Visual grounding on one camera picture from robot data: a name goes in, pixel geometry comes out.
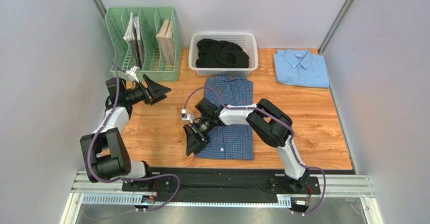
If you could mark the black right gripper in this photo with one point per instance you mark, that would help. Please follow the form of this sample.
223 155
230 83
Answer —
196 131

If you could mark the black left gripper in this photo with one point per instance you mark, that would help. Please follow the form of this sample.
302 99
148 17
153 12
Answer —
155 90

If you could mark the blue checked long sleeve shirt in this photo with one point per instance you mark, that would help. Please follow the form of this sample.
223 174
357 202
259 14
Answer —
233 141

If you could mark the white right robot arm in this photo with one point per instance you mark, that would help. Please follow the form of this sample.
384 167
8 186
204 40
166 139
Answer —
271 124

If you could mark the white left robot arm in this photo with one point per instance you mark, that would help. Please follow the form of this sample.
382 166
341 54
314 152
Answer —
105 155

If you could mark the green plastic file organizer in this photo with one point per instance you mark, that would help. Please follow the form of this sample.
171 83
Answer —
150 21

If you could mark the tan book in organizer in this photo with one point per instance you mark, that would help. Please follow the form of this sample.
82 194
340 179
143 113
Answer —
166 41

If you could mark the white papers in organizer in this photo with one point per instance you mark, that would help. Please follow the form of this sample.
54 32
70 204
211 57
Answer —
134 40

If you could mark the white plastic basket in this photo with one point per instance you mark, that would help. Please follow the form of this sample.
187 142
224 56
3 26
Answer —
245 40

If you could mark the black garment in basket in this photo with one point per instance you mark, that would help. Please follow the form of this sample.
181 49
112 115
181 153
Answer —
221 54

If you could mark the folded light blue shirt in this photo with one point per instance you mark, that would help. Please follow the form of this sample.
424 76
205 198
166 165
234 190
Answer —
300 68

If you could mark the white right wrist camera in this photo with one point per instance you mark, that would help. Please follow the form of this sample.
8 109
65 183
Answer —
187 116

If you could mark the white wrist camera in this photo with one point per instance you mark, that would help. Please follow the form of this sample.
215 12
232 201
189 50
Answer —
187 116
132 74

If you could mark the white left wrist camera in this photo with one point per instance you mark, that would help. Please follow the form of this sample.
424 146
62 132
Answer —
132 74

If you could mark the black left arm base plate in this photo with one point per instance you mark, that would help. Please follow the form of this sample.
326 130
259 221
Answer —
157 183

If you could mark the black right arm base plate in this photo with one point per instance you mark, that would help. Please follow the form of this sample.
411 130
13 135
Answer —
287 185

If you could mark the aluminium rail frame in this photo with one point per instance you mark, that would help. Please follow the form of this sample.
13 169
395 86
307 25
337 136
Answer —
335 186

